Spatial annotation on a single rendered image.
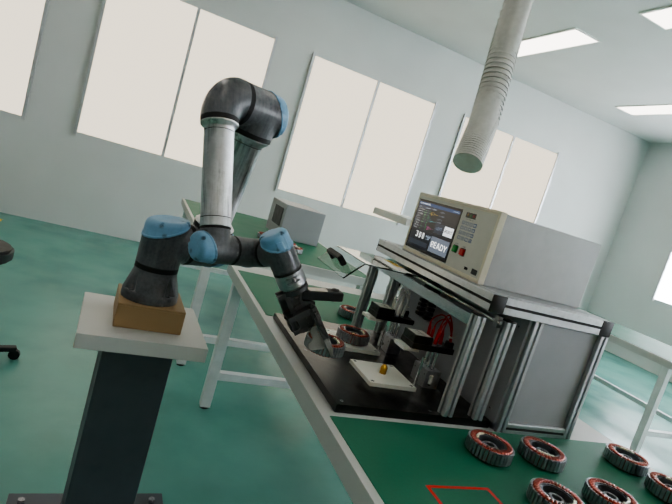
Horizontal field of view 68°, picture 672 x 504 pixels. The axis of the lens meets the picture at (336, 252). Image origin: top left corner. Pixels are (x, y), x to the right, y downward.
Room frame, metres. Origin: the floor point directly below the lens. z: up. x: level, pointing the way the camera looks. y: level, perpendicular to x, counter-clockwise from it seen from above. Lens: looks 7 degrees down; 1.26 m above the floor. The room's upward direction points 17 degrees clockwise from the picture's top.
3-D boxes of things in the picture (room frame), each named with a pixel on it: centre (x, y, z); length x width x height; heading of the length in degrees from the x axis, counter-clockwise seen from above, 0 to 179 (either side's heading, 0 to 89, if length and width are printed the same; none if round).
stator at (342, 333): (1.62, -0.13, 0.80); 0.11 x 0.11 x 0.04
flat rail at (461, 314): (1.55, -0.27, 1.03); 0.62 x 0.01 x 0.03; 23
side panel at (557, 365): (1.37, -0.68, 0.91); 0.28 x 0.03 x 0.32; 113
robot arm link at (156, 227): (1.36, 0.46, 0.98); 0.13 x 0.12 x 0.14; 139
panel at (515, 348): (1.61, -0.42, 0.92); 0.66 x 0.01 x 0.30; 23
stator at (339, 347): (1.32, -0.04, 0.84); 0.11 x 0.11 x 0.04
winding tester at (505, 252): (1.62, -0.48, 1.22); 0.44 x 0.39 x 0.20; 23
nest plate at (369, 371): (1.40, -0.23, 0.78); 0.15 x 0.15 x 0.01; 23
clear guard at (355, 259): (1.62, -0.14, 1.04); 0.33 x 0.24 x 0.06; 113
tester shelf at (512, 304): (1.64, -0.48, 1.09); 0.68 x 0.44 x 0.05; 23
